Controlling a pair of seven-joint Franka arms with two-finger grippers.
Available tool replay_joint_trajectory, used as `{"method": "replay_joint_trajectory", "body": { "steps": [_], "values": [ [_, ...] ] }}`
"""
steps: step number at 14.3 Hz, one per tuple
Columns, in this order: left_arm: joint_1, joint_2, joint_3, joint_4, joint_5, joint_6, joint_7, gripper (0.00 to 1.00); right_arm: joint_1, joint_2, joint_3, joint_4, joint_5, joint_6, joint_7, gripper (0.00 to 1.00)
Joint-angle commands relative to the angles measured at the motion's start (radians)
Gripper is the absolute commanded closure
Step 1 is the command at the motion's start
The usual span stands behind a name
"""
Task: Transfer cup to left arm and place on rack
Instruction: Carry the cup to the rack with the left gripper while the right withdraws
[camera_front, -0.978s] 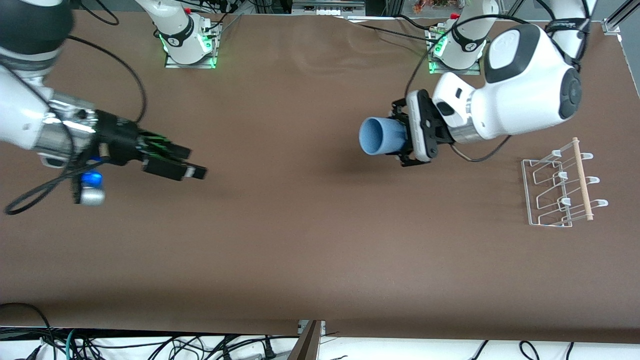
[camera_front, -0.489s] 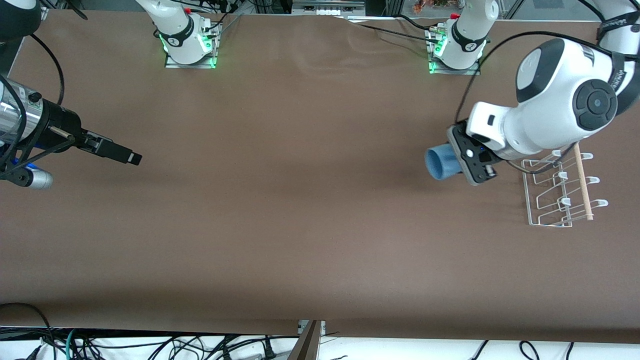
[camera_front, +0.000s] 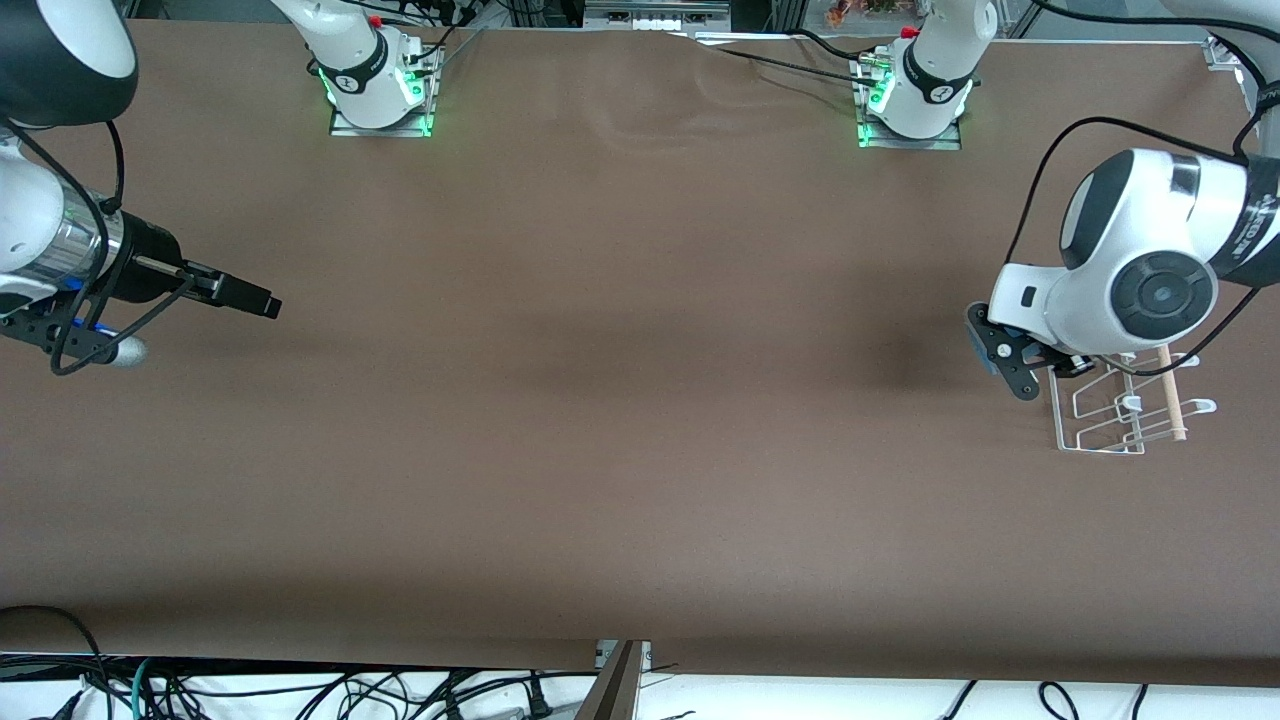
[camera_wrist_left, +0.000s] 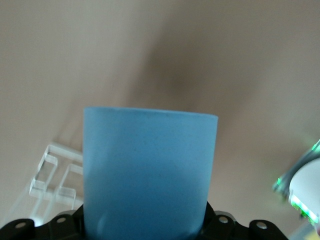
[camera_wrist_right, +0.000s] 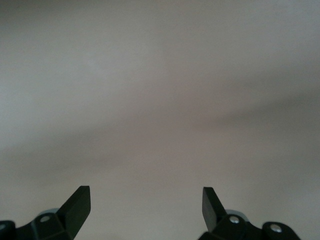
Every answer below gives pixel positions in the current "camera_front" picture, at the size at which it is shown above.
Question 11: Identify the black cable on table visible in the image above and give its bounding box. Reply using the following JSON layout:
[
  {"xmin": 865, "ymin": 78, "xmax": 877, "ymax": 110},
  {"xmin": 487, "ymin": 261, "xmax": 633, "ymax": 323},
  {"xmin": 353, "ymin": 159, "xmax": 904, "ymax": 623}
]
[{"xmin": 690, "ymin": 30, "xmax": 881, "ymax": 87}]

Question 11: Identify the right black camera mount plate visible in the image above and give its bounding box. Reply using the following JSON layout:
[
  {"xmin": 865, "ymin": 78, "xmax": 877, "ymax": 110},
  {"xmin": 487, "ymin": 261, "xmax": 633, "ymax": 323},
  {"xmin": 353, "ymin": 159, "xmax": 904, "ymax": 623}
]
[{"xmin": 0, "ymin": 300, "xmax": 126, "ymax": 364}]

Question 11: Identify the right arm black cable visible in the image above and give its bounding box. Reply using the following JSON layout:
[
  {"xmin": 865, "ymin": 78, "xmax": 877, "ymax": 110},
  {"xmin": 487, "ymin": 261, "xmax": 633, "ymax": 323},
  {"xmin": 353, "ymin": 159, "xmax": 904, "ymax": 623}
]
[{"xmin": 0, "ymin": 118, "xmax": 199, "ymax": 378}]

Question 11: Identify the orange background object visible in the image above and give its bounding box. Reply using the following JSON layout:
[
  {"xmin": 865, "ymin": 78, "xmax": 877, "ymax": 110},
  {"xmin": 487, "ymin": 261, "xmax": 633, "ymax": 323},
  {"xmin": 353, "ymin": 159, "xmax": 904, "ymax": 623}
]
[{"xmin": 828, "ymin": 0, "xmax": 901, "ymax": 27}]

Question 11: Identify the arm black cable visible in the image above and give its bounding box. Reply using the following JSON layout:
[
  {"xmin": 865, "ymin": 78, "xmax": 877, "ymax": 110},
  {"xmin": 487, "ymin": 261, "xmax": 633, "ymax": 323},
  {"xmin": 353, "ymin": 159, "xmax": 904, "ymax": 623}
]
[
  {"xmin": 0, "ymin": 118, "xmax": 199, "ymax": 378},
  {"xmin": 1000, "ymin": 0, "xmax": 1280, "ymax": 379}
]

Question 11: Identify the white power strip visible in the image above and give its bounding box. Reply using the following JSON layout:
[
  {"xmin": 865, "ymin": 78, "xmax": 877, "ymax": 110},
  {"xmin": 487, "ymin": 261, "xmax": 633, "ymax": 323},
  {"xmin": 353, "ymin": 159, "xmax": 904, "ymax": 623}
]
[{"xmin": 585, "ymin": 0, "xmax": 731, "ymax": 31}]

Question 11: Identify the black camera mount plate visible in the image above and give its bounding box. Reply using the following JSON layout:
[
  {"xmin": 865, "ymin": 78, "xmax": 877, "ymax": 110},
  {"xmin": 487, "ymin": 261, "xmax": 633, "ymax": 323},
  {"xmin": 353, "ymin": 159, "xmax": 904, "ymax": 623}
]
[
  {"xmin": 0, "ymin": 300, "xmax": 126, "ymax": 364},
  {"xmin": 985, "ymin": 325, "xmax": 1049, "ymax": 401}
]

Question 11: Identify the white wire cup rack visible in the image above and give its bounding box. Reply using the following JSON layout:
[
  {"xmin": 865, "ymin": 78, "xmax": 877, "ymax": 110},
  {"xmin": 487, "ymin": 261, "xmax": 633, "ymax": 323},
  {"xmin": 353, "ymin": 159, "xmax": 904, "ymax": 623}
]
[{"xmin": 1048, "ymin": 345, "xmax": 1219, "ymax": 457}]

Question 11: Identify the thick black floor cable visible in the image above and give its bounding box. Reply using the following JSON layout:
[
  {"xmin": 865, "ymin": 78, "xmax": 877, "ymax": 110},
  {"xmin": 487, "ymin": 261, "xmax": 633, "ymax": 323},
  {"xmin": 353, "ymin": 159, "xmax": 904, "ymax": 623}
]
[{"xmin": 0, "ymin": 604, "xmax": 113, "ymax": 720}]

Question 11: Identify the dark table support beam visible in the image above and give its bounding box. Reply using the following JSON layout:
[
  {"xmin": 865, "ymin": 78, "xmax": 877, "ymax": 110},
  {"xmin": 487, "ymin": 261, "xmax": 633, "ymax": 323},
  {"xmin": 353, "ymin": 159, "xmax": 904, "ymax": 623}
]
[{"xmin": 575, "ymin": 640, "xmax": 648, "ymax": 720}]

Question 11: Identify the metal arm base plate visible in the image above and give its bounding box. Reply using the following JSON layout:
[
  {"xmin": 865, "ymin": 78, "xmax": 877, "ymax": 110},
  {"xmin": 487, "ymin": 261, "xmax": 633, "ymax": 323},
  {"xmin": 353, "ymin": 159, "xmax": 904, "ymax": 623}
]
[
  {"xmin": 330, "ymin": 40, "xmax": 439, "ymax": 139},
  {"xmin": 857, "ymin": 50, "xmax": 964, "ymax": 152}
]

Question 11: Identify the left black camera mount plate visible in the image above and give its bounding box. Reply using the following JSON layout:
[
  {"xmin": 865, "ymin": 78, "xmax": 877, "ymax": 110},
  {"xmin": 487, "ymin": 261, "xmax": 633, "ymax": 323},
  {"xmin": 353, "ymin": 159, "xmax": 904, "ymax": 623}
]
[{"xmin": 985, "ymin": 325, "xmax": 1049, "ymax": 401}]

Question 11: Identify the brown table cover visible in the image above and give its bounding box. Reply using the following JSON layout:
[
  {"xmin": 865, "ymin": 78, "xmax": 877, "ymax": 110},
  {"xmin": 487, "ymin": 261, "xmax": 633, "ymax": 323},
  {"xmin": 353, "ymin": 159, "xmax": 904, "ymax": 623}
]
[{"xmin": 0, "ymin": 20, "xmax": 1280, "ymax": 688}]

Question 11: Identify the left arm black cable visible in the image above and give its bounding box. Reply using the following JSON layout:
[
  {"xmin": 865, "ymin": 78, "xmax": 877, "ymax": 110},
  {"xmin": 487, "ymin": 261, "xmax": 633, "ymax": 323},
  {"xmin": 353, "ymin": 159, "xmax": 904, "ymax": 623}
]
[{"xmin": 1000, "ymin": 0, "xmax": 1280, "ymax": 379}]

